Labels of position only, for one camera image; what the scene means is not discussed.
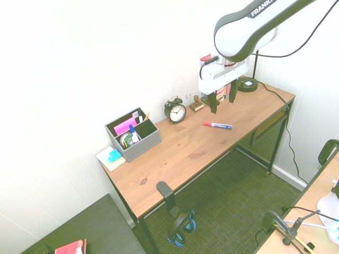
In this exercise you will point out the red book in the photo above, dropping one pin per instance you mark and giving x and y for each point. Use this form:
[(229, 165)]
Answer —
[(70, 248)]

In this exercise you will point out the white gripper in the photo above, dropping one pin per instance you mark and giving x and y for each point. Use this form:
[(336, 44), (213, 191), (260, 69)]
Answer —
[(209, 79)]

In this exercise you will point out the grey fabric desk organizer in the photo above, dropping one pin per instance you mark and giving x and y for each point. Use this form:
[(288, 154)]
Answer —
[(143, 145)]

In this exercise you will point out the light wooden table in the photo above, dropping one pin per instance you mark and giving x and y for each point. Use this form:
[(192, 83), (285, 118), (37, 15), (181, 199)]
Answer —
[(317, 190)]

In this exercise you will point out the black and blue headphones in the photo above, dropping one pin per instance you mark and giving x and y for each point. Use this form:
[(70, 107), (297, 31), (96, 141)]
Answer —
[(182, 227)]

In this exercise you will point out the black lamp base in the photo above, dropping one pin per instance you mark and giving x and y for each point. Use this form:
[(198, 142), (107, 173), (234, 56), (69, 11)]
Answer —
[(247, 85)]

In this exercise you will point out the grey camera stand pole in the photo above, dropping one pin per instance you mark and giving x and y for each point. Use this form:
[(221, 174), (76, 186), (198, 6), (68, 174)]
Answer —
[(294, 230)]

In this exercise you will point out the orange pencil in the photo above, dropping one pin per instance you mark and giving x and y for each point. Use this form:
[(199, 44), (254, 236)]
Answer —
[(147, 115)]

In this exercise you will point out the black low table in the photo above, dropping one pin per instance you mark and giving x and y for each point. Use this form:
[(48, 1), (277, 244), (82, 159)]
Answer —
[(92, 227)]

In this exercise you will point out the red cap whiteboard marker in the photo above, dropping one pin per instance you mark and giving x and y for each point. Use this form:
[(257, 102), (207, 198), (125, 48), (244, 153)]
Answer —
[(218, 125)]

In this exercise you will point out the pink sticky note pad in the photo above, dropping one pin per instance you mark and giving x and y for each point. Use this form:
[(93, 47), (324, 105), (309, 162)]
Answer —
[(124, 127)]

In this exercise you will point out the black headphone hook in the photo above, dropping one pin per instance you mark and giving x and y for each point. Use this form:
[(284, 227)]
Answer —
[(169, 198)]

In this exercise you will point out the white marker with blue cap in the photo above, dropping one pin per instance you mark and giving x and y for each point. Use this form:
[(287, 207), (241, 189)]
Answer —
[(134, 134)]

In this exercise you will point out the green tape roll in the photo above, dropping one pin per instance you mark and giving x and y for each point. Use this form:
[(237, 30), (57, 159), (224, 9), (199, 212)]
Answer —
[(126, 141)]

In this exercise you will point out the black twin-bell alarm clock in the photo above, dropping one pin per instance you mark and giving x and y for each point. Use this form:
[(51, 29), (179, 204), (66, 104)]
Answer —
[(176, 111)]

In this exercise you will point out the white notepad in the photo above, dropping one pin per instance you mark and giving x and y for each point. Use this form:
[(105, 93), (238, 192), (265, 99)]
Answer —
[(106, 158)]

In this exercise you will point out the blue shaped sticky notes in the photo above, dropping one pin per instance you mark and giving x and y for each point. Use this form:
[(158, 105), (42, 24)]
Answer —
[(114, 154)]

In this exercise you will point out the wooden desk with black frame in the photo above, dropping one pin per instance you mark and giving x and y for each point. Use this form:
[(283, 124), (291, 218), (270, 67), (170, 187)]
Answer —
[(190, 148)]

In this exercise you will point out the small white printed card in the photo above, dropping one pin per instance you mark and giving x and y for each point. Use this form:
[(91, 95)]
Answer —
[(136, 116)]

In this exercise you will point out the black table clamp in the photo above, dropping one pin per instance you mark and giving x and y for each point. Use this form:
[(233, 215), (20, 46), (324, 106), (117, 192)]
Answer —
[(274, 221)]

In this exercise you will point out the white rounded stand base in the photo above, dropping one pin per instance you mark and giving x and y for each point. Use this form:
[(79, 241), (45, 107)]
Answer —
[(328, 207)]

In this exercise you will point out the wooden rubber stamp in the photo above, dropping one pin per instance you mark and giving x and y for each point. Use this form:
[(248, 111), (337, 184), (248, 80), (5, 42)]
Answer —
[(196, 105)]

